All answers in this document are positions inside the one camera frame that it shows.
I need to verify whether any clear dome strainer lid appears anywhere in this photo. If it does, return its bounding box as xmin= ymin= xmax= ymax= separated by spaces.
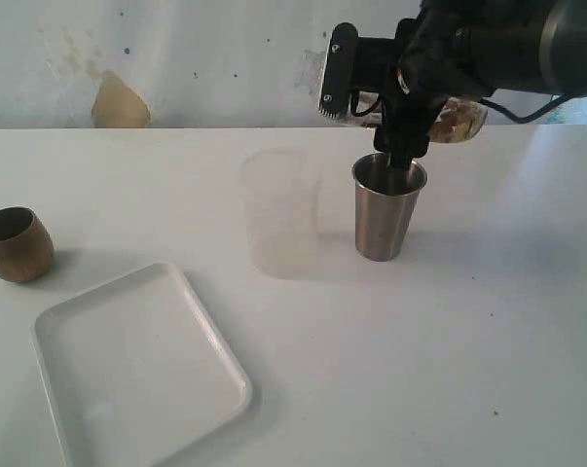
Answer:
xmin=294 ymin=50 xmax=326 ymax=96

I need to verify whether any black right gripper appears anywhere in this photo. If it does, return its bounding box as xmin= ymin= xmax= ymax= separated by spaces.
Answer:
xmin=353 ymin=1 xmax=492 ymax=169

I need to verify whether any clear plastic shaker cup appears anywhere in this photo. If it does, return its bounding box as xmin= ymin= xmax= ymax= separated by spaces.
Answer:
xmin=350 ymin=91 xmax=490 ymax=145

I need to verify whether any stainless steel tumbler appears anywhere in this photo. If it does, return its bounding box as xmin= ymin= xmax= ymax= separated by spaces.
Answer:
xmin=352 ymin=153 xmax=427 ymax=262

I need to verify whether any brown wooden cup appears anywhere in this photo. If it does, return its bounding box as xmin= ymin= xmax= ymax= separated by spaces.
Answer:
xmin=0 ymin=206 xmax=55 ymax=283

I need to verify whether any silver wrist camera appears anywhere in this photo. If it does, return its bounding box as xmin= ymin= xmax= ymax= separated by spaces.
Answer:
xmin=318 ymin=22 xmax=358 ymax=120

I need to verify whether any frosted translucent plastic cup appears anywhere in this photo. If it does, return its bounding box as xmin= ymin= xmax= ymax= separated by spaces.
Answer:
xmin=238 ymin=149 xmax=321 ymax=279

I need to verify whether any black cable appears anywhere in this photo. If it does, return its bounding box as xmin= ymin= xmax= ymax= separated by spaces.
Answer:
xmin=480 ymin=77 xmax=587 ymax=124

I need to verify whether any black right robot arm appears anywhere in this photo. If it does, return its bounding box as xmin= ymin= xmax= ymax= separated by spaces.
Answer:
xmin=364 ymin=1 xmax=587 ymax=163

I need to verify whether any white rectangular tray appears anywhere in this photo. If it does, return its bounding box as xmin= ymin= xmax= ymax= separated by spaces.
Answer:
xmin=32 ymin=264 xmax=252 ymax=466

